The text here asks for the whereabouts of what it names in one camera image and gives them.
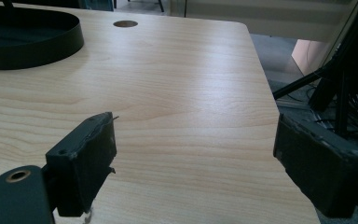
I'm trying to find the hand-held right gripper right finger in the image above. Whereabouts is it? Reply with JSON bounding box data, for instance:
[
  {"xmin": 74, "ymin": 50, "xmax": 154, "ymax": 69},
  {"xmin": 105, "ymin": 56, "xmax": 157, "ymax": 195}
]
[{"xmin": 272, "ymin": 113, "xmax": 358, "ymax": 218}]

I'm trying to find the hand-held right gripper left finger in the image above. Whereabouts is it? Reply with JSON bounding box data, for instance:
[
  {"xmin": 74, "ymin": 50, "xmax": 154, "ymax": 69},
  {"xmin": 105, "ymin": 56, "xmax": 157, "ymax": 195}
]
[{"xmin": 45, "ymin": 111, "xmax": 118, "ymax": 218}]

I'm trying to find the brown round table grommet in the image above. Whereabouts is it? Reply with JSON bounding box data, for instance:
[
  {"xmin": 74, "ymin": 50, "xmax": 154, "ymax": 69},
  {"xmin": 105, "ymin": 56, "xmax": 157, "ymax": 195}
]
[{"xmin": 113, "ymin": 20, "xmax": 139, "ymax": 28}]

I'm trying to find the black oval tray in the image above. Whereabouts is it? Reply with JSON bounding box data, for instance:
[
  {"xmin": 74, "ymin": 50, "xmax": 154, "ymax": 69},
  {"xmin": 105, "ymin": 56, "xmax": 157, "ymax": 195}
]
[{"xmin": 0, "ymin": 3, "xmax": 85, "ymax": 71}]

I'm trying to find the black metal stand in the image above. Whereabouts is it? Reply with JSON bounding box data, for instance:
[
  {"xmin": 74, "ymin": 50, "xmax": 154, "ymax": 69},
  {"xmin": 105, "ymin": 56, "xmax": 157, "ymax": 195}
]
[{"xmin": 272, "ymin": 0, "xmax": 358, "ymax": 147}]

